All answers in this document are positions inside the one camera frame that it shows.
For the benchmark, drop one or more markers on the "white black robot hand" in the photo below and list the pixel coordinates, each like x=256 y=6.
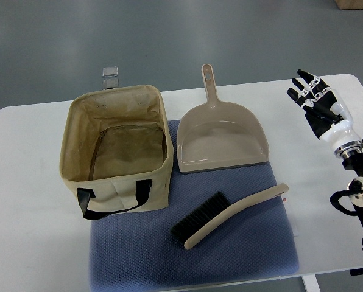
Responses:
x=326 y=114

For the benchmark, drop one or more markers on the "beige hand broom black bristles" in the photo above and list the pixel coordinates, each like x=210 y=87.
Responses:
x=207 y=217

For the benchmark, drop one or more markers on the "yellow fabric bag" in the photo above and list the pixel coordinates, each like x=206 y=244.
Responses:
x=117 y=153

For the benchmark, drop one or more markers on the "brown cardboard box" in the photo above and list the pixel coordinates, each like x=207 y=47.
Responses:
x=349 y=4

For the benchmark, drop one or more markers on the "beige plastic dustpan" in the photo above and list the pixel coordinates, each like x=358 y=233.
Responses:
x=219 y=135

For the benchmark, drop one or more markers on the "white table leg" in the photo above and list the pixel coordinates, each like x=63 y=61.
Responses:
x=310 y=283

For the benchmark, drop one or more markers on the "clear plastic clip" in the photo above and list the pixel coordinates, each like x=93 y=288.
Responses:
x=110 y=77

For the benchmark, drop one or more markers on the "blue textured mat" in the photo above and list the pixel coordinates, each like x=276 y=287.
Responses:
x=220 y=226

